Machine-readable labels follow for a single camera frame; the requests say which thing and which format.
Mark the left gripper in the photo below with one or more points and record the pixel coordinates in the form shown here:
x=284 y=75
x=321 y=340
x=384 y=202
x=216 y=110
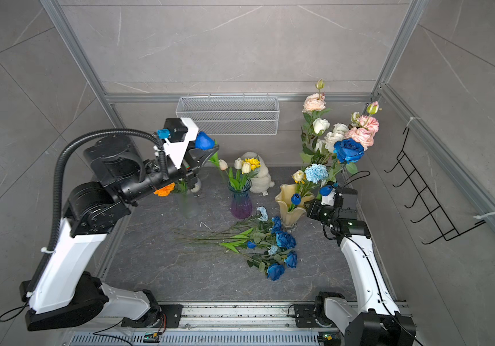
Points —
x=185 y=165

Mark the white wire wall basket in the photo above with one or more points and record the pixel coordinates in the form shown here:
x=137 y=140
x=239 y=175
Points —
x=232 y=115

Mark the pink carnation pair right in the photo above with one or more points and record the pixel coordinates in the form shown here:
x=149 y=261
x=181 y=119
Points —
x=363 y=129

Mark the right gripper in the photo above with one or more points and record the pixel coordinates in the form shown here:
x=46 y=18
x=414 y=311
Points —
x=314 y=205

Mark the black wire hook rack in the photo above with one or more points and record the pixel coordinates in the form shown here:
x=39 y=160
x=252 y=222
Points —
x=426 y=196

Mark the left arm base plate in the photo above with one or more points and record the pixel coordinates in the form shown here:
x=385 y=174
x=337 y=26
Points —
x=166 y=315

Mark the cream wavy glass vase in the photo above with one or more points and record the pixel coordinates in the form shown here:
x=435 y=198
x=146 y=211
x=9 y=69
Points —
x=289 y=212

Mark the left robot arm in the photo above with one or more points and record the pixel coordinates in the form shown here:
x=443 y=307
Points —
x=98 y=178

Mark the peach carnation top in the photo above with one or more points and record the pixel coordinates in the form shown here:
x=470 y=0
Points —
x=314 y=103

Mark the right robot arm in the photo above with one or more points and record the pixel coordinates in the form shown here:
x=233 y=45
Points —
x=377 y=319

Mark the blue rose low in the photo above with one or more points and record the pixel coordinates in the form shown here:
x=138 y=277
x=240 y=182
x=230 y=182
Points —
x=291 y=260

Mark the clear glass vase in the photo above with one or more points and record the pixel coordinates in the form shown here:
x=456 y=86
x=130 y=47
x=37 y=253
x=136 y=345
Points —
x=188 y=205

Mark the blue rose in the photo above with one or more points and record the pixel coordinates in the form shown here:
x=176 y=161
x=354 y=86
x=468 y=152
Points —
x=273 y=271
x=264 y=241

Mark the white rose cluster right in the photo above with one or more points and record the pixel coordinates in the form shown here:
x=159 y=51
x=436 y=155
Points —
x=337 y=134

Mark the orange marigold lower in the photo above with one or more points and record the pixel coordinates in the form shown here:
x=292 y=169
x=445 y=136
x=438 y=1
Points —
x=165 y=191

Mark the blue purple ribbed vase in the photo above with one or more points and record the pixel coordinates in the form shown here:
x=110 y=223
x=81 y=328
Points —
x=241 y=206

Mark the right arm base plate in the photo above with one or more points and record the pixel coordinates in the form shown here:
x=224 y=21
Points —
x=304 y=315

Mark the yellow sunflower centre vase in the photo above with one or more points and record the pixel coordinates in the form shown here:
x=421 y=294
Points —
x=253 y=162

